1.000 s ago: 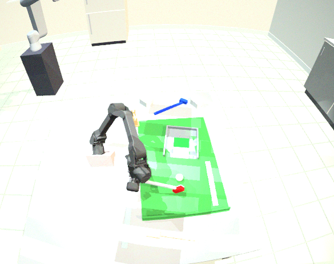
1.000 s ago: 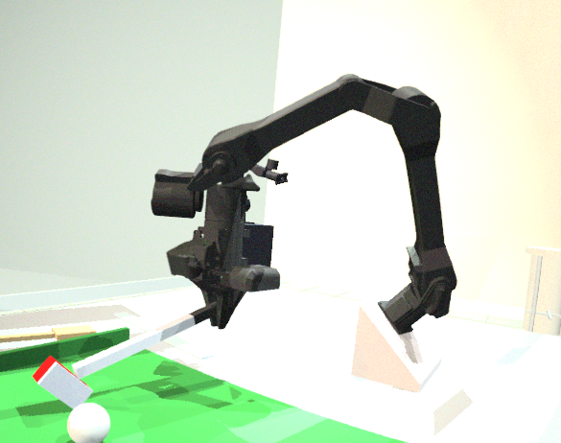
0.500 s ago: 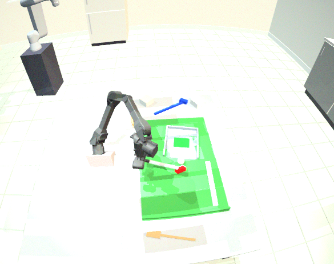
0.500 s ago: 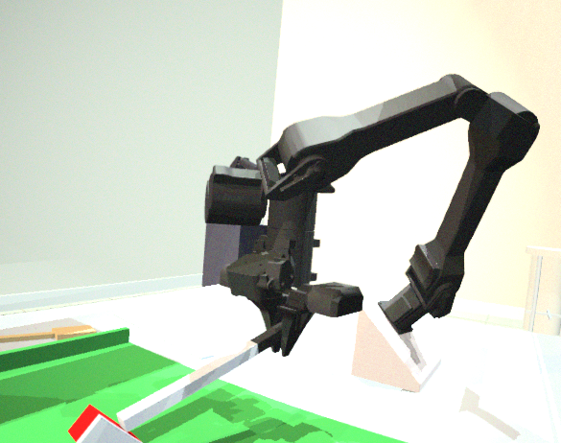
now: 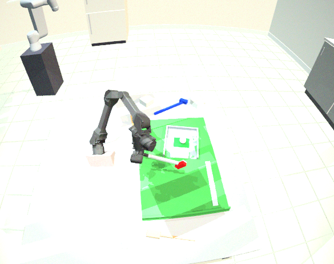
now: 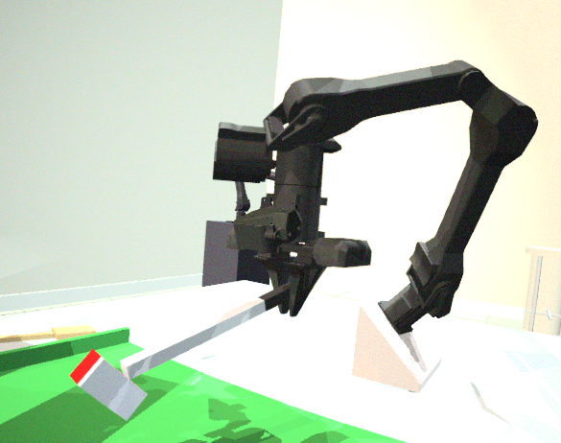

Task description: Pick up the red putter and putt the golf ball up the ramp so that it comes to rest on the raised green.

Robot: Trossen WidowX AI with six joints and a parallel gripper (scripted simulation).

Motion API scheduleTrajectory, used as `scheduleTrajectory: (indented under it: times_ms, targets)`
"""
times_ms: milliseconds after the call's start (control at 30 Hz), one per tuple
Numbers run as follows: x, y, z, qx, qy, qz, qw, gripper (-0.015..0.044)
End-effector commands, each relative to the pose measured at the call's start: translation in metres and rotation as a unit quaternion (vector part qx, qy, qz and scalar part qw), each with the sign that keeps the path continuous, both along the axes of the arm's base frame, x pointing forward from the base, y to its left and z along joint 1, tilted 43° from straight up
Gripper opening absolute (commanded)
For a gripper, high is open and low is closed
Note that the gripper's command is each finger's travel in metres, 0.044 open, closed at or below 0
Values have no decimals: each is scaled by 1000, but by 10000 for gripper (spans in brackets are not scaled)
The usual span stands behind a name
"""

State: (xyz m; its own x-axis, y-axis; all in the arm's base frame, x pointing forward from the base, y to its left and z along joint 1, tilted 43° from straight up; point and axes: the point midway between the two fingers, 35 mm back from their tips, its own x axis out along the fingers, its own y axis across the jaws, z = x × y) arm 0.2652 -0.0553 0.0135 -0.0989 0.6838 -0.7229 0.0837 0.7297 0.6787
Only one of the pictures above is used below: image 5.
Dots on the green putting mat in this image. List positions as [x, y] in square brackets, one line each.
[166, 190]

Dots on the white flat bar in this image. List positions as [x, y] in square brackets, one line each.
[212, 185]
[127, 222]

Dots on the blue putter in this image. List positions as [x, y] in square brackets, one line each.
[181, 101]

